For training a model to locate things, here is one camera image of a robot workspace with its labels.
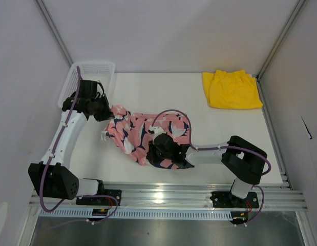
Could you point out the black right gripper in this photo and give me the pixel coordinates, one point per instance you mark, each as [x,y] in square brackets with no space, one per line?
[151,155]

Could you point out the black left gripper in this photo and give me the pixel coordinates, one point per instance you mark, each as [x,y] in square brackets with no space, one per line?
[107,114]

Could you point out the pink patterned shorts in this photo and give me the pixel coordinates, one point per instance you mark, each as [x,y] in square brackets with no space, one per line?
[130,132]

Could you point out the yellow shorts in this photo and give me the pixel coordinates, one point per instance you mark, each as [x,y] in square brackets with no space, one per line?
[231,90]

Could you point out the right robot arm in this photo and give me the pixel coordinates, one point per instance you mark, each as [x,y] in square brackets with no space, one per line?
[246,161]

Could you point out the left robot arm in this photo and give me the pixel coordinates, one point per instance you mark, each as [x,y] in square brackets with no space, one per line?
[51,177]

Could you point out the white tray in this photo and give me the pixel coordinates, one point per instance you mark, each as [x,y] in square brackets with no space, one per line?
[96,70]

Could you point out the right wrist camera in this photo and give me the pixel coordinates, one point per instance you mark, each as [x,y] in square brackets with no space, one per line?
[156,130]

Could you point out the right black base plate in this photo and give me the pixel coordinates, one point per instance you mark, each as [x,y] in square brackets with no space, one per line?
[224,199]

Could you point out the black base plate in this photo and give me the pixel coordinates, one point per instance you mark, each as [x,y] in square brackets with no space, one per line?
[117,194]
[224,199]

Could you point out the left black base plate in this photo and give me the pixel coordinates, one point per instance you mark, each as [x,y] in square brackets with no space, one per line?
[117,194]

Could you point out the slotted cable duct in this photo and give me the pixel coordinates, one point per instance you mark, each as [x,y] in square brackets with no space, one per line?
[142,214]

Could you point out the aluminium mounting rail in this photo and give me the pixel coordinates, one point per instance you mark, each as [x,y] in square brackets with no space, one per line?
[174,196]

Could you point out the left corner frame post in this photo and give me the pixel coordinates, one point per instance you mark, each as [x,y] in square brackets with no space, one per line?
[49,21]

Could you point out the corner frame post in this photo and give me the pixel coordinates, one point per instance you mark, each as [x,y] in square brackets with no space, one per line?
[285,31]
[49,21]

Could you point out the right side table rail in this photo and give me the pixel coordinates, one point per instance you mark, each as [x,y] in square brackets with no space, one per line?
[273,137]

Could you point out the right corner frame post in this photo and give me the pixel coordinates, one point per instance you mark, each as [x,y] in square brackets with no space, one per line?
[285,31]

